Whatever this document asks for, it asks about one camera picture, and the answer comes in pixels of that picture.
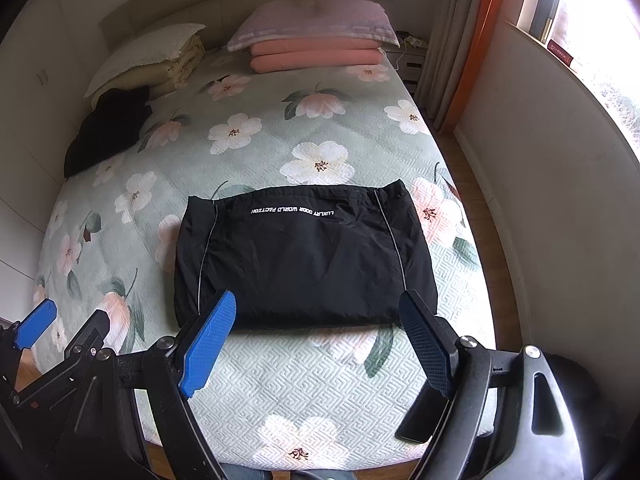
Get white nightstand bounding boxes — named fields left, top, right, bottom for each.
left=385, top=35, right=431, bottom=93

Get window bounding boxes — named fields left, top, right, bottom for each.
left=517, top=0, right=640, bottom=146

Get small red sign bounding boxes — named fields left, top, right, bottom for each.
left=546, top=39, right=572, bottom=65

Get person's legs in jeans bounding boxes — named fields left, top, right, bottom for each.
left=220, top=464, right=296, bottom=480

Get black hooded jacket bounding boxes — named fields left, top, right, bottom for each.
left=174, top=180, right=438, bottom=330

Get person's right leg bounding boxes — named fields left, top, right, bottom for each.
left=295, top=467, right=361, bottom=480

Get cream folded pillow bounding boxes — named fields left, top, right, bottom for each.
left=95, top=35, right=206, bottom=98

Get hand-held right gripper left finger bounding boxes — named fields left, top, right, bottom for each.
left=65, top=290, right=237, bottom=480

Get beige padded headboard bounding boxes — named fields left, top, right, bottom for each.
left=100, top=0, right=386, bottom=51

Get grey curtain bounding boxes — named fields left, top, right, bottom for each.
left=415, top=0, right=488, bottom=131

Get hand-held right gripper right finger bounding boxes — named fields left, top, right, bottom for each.
left=398, top=290, right=571, bottom=480

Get black smartphone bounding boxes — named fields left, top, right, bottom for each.
left=395, top=390, right=453, bottom=443

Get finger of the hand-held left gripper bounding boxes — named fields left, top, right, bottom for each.
left=11, top=298, right=58, bottom=352
left=62, top=310, right=110, bottom=361

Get white textured pillow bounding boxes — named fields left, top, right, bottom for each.
left=84, top=23, right=207, bottom=98

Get orange curtain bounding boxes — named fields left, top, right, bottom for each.
left=445, top=0, right=503, bottom=133

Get white charger cable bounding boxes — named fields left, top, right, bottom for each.
left=392, top=34, right=426, bottom=71

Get pink folded blanket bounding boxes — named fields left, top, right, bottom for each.
left=249, top=40, right=387, bottom=75

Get black folded garment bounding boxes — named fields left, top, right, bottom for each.
left=64, top=87, right=153, bottom=178

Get bed with floral green cover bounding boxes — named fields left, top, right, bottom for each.
left=32, top=42, right=498, bottom=471

